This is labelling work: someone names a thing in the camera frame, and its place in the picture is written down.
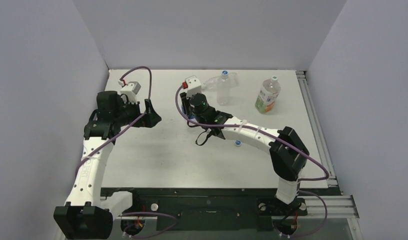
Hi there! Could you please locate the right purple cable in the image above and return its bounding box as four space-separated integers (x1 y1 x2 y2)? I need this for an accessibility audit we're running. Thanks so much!
175 84 331 239

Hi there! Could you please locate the aluminium rail frame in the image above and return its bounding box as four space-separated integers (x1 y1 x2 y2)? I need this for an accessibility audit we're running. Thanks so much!
54 70 364 240

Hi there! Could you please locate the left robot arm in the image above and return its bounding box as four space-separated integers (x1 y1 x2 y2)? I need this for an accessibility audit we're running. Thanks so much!
53 90 162 240

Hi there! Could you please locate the blue white bottle cap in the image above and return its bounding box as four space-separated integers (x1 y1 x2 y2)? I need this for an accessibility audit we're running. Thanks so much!
235 140 242 147

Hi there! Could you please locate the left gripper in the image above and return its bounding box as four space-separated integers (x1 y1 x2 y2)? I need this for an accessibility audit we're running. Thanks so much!
114 97 161 128

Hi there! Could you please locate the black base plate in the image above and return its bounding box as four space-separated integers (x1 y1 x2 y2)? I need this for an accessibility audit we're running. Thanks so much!
101 187 308 232

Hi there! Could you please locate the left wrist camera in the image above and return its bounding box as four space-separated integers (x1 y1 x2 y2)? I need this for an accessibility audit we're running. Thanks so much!
120 81 141 105

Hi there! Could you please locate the blue label bottle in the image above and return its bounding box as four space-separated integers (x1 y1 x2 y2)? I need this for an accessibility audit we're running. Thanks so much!
181 99 195 119

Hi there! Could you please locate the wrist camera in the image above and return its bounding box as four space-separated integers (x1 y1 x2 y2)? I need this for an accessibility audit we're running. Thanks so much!
120 81 141 105
182 75 202 99

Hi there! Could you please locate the clear bottle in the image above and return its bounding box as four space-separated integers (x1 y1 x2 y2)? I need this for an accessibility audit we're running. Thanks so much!
202 70 240 92
216 70 231 106

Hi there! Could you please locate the green orange label bottle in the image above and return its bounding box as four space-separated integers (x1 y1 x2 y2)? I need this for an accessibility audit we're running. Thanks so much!
254 75 281 114

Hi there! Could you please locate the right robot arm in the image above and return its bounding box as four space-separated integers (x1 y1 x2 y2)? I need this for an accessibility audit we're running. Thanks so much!
175 92 309 214

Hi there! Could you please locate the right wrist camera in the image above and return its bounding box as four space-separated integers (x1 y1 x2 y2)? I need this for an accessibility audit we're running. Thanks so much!
182 75 202 99

